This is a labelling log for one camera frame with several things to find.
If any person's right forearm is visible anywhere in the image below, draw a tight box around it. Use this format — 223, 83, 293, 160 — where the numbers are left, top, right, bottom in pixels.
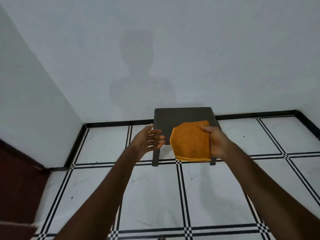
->
222, 143, 320, 240

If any person's right hand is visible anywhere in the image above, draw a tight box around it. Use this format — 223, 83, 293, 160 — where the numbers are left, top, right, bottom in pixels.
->
199, 124, 235, 160

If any orange cleaning cloth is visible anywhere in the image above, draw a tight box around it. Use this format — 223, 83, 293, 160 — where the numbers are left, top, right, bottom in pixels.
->
170, 120, 212, 162

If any dark grey small table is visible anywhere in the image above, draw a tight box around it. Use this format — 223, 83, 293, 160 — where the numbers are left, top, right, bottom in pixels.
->
152, 107, 221, 167

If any person's left hand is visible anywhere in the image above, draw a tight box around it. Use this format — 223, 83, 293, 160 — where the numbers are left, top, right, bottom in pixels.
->
130, 123, 165, 162

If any person's left forearm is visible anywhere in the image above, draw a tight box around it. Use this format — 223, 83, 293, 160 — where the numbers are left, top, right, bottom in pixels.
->
54, 145, 143, 240

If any dark red door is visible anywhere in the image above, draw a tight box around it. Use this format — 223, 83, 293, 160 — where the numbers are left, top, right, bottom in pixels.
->
0, 138, 50, 240

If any white tiled floor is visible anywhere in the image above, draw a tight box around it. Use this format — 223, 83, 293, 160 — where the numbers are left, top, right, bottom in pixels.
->
30, 115, 320, 240

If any black baseboard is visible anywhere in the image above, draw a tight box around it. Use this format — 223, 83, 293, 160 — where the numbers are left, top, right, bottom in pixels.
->
46, 110, 320, 172

